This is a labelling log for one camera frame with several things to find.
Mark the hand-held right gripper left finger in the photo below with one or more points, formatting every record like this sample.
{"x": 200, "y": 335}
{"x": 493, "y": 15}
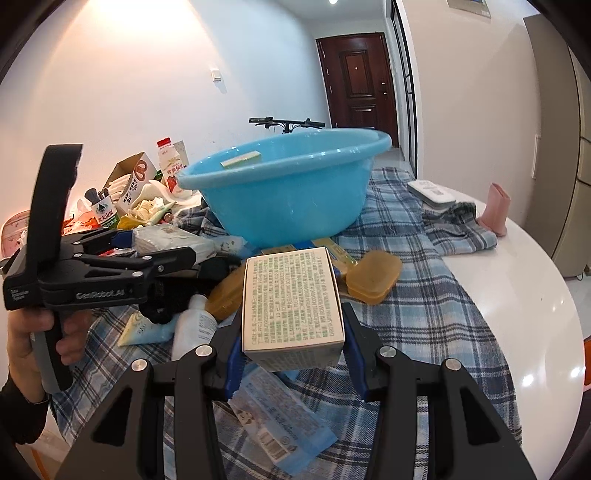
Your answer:
{"x": 233, "y": 367}

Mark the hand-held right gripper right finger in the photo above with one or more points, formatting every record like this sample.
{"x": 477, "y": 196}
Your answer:
{"x": 358, "y": 369}

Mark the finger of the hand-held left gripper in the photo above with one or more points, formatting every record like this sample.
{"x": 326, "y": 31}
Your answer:
{"x": 175, "y": 258}
{"x": 122, "y": 237}

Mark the white text printed box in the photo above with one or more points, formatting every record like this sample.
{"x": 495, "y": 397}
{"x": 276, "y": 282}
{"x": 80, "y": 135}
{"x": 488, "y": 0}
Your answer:
{"x": 293, "y": 304}

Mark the blue plastic basin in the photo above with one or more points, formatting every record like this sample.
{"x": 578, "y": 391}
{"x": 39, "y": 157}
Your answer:
{"x": 286, "y": 207}

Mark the person's left forearm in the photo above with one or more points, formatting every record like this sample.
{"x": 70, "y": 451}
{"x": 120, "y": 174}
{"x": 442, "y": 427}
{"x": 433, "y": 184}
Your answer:
{"x": 23, "y": 415}

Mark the person's left hand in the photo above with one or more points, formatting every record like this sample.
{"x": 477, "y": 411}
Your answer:
{"x": 21, "y": 337}

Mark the green label water bottle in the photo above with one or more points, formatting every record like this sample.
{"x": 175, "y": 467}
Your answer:
{"x": 104, "y": 214}

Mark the crumpled white paper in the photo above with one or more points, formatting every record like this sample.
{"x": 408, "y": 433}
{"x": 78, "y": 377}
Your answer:
{"x": 143, "y": 212}

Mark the green tube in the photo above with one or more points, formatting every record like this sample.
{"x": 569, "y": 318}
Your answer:
{"x": 161, "y": 214}

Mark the black cloth item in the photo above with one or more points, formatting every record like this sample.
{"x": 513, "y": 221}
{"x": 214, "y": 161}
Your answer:
{"x": 161, "y": 309}

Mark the white plastic bottle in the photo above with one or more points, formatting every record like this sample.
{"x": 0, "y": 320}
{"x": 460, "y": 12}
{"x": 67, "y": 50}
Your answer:
{"x": 194, "y": 327}

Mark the open cardboard box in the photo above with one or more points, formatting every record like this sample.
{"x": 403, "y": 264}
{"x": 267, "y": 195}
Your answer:
{"x": 134, "y": 180}

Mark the amber plastic soap case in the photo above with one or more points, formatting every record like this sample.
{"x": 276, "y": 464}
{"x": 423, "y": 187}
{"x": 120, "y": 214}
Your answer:
{"x": 226, "y": 295}
{"x": 374, "y": 274}

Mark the green white sachet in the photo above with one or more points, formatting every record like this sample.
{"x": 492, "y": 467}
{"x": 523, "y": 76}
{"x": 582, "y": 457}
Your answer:
{"x": 143, "y": 330}

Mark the blue wet wipes packet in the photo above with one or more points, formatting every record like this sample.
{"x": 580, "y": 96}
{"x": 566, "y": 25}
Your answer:
{"x": 277, "y": 424}

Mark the red cap drink bottle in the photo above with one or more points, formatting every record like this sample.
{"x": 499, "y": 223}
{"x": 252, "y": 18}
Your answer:
{"x": 171, "y": 166}

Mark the blue plaid cloth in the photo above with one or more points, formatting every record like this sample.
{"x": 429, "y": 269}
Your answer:
{"x": 415, "y": 300}

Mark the pink translucent pouch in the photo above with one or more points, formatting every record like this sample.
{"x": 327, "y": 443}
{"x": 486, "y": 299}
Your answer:
{"x": 14, "y": 235}

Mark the white flat box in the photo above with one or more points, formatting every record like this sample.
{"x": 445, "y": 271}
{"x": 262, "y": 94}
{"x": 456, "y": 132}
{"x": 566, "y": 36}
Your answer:
{"x": 431, "y": 194}

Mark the pink cup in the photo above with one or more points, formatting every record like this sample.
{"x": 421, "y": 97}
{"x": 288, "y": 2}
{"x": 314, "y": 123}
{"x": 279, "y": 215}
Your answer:
{"x": 494, "y": 207}

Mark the brown entrance door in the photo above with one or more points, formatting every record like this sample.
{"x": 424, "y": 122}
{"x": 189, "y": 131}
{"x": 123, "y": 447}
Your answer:
{"x": 358, "y": 78}

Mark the black framed glass door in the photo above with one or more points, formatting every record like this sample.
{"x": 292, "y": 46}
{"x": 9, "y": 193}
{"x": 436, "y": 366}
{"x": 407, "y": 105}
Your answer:
{"x": 406, "y": 92}

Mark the beige refrigerator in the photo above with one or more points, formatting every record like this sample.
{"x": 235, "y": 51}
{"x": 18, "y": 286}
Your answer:
{"x": 563, "y": 138}

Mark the white wall switch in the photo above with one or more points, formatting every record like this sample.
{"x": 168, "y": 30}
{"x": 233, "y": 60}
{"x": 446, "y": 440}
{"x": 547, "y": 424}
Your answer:
{"x": 215, "y": 75}

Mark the white wall strip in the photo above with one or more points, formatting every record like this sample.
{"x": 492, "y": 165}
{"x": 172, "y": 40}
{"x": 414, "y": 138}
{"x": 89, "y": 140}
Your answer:
{"x": 536, "y": 152}

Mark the wall electrical panel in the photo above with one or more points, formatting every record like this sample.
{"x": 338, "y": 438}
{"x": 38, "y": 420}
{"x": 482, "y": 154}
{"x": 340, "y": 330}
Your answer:
{"x": 468, "y": 7}

